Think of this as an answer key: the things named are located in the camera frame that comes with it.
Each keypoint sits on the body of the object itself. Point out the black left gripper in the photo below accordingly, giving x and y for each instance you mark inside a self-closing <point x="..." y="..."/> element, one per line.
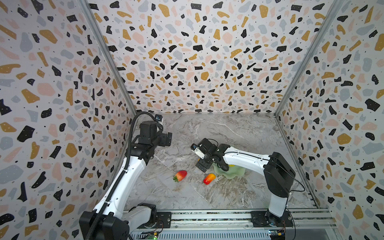
<point x="164" y="141"/>

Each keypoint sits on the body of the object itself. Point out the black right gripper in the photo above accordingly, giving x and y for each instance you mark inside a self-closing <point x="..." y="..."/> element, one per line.
<point x="205" y="153"/>

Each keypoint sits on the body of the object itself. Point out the fake red strawberry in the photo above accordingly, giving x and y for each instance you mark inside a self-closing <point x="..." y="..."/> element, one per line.
<point x="179" y="176"/>

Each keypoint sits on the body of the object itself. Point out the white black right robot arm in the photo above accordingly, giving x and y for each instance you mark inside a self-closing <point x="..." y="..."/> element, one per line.
<point x="278" y="173"/>

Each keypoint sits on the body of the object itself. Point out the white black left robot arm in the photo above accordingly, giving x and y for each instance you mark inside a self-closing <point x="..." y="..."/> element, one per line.
<point x="107" y="220"/>

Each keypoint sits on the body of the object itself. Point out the green wavy fruit bowl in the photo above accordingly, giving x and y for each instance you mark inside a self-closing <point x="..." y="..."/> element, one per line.
<point x="233" y="172"/>

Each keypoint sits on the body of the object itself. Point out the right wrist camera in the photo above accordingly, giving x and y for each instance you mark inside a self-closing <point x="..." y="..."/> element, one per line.
<point x="199" y="150"/>

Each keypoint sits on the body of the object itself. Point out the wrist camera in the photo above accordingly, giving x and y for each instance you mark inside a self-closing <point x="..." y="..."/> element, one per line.
<point x="199" y="150"/>
<point x="159" y="118"/>

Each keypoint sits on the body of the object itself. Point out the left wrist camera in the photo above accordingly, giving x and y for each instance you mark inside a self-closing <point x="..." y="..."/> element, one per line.
<point x="159" y="118"/>

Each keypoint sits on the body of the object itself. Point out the white slotted cable duct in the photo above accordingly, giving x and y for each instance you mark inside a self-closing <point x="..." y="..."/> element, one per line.
<point x="207" y="235"/>

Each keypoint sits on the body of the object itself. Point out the aluminium corner post left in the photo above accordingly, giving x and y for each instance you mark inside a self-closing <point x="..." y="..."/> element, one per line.
<point x="100" y="23"/>

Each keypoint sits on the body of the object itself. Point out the aluminium corner post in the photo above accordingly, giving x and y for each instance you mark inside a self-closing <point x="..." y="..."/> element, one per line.
<point x="331" y="15"/>
<point x="100" y="23"/>

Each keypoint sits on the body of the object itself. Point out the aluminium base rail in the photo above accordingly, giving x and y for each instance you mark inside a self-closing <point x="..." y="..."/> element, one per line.
<point x="225" y="220"/>

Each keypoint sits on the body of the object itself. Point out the aluminium corner post right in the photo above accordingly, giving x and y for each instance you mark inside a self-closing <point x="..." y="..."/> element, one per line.
<point x="331" y="15"/>

